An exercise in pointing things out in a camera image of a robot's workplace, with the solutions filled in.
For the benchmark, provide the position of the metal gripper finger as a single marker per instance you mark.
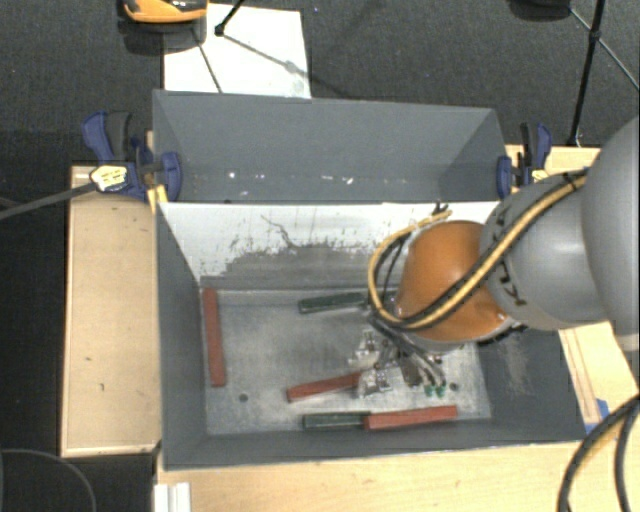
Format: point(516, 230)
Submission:
point(364, 351)
point(374, 384)

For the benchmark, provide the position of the red-brown flat block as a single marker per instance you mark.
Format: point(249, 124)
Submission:
point(322, 387)
point(214, 340)
point(412, 417)

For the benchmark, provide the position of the dark green flat block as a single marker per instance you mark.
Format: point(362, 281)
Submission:
point(330, 303)
point(334, 421)

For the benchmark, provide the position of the grey metal bin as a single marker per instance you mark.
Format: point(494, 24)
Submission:
point(310, 150)

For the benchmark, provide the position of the pale wood flat board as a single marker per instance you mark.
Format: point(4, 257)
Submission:
point(112, 320)

